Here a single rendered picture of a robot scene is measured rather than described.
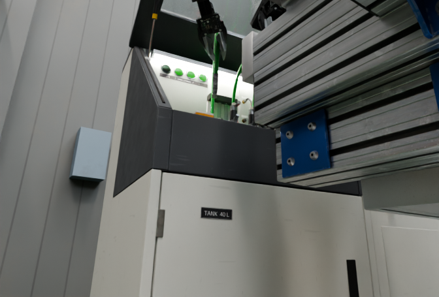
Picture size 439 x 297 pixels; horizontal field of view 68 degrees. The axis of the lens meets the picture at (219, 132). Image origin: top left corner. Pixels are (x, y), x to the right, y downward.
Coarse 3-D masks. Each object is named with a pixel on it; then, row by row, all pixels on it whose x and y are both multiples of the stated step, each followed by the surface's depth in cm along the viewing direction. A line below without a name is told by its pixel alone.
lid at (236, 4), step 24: (144, 0) 133; (168, 0) 137; (216, 0) 141; (240, 0) 143; (144, 24) 140; (168, 24) 142; (192, 24) 144; (240, 24) 151; (168, 48) 150; (192, 48) 152; (240, 48) 157; (240, 72) 167
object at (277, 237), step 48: (192, 192) 78; (240, 192) 84; (288, 192) 91; (192, 240) 75; (240, 240) 80; (288, 240) 86; (336, 240) 93; (192, 288) 72; (240, 288) 77; (288, 288) 82; (336, 288) 89
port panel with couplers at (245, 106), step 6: (240, 96) 161; (246, 96) 162; (252, 96) 164; (246, 102) 161; (240, 108) 159; (246, 108) 160; (240, 114) 158; (246, 114) 159; (240, 120) 157; (246, 120) 155; (258, 126) 160
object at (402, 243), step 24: (384, 216) 104; (408, 216) 109; (384, 240) 101; (408, 240) 106; (432, 240) 111; (384, 264) 98; (408, 264) 103; (432, 264) 107; (384, 288) 96; (408, 288) 100; (432, 288) 104
